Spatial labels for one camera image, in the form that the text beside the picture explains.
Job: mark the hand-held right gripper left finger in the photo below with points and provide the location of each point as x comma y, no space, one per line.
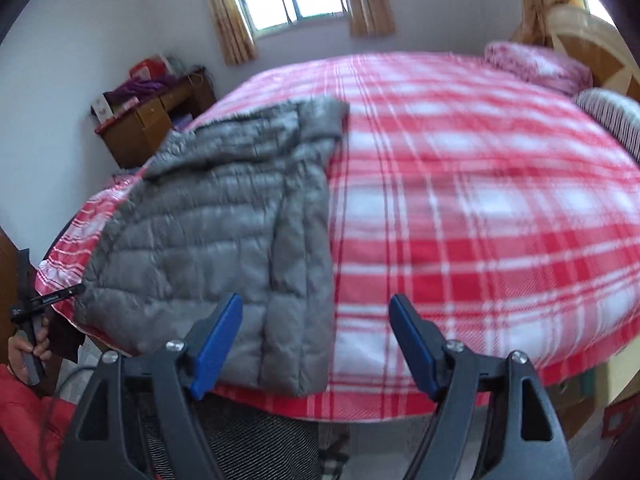
220,340

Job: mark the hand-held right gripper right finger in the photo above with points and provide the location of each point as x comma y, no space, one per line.
412,340

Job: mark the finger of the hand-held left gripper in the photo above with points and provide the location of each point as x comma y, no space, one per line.
24,275

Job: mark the grey puffer jacket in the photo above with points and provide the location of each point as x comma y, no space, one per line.
210,240

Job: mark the person's left forearm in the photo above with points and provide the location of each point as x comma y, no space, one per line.
25,425

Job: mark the person's left hand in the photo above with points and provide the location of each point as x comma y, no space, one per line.
15,355

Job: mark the dark bed footboard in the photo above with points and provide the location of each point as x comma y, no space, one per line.
65,332

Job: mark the person's grey knit trousers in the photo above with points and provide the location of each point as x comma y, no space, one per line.
260,440

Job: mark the bed with red plaid sheet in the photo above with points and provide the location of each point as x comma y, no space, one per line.
475,210

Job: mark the white carton with red print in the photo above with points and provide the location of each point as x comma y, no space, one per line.
101,107

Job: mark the brown wooden desk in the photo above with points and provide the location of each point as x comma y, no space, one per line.
145,130

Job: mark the purple cloth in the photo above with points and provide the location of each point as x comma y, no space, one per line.
140,90

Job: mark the red gift box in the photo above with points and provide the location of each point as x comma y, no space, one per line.
146,69

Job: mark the pink folded quilt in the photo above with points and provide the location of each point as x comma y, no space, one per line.
535,67

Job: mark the striped pillow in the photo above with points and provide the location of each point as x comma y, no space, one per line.
612,115

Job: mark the wooden bed headboard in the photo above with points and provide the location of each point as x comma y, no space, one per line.
590,40

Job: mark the window beside headboard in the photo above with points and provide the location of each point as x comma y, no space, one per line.
595,2

